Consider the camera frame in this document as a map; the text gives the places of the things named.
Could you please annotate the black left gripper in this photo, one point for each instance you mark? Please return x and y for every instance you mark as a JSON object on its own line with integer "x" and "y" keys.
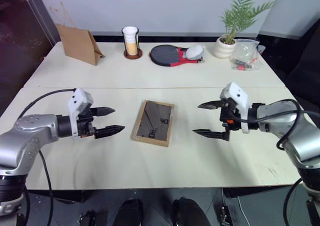
{"x": 86, "y": 129}

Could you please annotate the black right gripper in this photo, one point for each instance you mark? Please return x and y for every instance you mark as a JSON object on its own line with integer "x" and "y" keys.
{"x": 226, "y": 117}

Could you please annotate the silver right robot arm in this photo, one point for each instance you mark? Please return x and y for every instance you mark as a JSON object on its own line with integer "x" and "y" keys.
{"x": 297, "y": 133}

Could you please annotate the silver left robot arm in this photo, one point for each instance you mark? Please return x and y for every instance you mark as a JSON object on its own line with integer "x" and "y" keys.
{"x": 30, "y": 133}

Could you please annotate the red table tennis paddle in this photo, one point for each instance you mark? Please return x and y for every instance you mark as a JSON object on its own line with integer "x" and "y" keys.
{"x": 181, "y": 61}

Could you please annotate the white rounded cloth bundle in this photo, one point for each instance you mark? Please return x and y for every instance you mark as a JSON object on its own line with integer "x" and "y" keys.
{"x": 195, "y": 52}

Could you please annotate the white ribbed plant pot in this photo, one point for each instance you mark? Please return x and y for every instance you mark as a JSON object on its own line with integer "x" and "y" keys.
{"x": 223, "y": 48}

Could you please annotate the clear plastic bag of parts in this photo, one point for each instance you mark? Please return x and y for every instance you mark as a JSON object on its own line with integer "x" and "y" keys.
{"x": 246, "y": 53}

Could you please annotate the cup stack in holder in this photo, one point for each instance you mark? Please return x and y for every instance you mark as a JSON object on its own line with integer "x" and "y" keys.
{"x": 131, "y": 46}

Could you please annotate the black table tennis paddle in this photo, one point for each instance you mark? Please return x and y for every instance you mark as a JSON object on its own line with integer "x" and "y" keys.
{"x": 162, "y": 54}

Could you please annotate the brown paper bag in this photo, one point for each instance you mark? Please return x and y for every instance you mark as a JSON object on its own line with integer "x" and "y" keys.
{"x": 77, "y": 44}

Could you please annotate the black table clamp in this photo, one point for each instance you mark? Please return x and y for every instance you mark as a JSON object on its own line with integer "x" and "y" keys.
{"x": 227, "y": 214}

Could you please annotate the green palm plant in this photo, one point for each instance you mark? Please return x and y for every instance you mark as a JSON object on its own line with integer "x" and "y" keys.
{"x": 240, "y": 13}

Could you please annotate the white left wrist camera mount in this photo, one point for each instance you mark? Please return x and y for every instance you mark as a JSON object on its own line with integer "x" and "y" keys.
{"x": 77, "y": 98}

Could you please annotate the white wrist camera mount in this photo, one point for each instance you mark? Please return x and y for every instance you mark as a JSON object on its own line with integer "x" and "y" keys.
{"x": 237, "y": 93}
{"x": 77, "y": 98}

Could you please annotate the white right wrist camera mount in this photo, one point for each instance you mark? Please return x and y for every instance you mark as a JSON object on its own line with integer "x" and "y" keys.
{"x": 237, "y": 93}

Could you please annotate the wooden picture frame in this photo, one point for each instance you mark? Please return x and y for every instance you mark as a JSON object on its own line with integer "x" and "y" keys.
{"x": 153, "y": 123}

